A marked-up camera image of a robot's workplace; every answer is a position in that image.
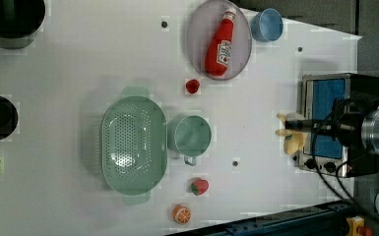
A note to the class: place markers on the grey round plate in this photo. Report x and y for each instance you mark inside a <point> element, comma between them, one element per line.
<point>201,28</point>

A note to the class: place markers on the red strawberry toy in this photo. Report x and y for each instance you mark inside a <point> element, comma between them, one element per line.
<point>199,187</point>

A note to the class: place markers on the black cylinder container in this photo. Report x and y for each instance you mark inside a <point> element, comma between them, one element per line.
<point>19,22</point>

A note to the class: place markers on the yellow red emergency button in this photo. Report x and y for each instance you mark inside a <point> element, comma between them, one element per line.
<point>357,227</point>

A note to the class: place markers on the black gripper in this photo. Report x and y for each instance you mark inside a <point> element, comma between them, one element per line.
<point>317,125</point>

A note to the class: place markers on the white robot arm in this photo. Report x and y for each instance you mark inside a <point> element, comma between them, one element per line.
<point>353,121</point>

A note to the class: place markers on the black steel toaster oven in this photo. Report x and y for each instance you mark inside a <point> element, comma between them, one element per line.
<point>319,93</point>

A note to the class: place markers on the yellow banana toy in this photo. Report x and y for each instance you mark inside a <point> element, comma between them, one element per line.
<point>293,140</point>

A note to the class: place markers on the green perforated colander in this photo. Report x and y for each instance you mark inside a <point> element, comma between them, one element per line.
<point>133,141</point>

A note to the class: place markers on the orange slice toy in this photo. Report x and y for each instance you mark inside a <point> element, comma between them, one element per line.
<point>181,214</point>

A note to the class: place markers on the red ketchup bottle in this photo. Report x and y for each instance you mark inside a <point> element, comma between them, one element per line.
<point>219,51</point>

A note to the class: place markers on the blue cup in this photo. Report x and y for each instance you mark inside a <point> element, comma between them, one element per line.
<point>267,26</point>

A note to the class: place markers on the green mug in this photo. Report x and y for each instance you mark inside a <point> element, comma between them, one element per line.
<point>189,136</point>

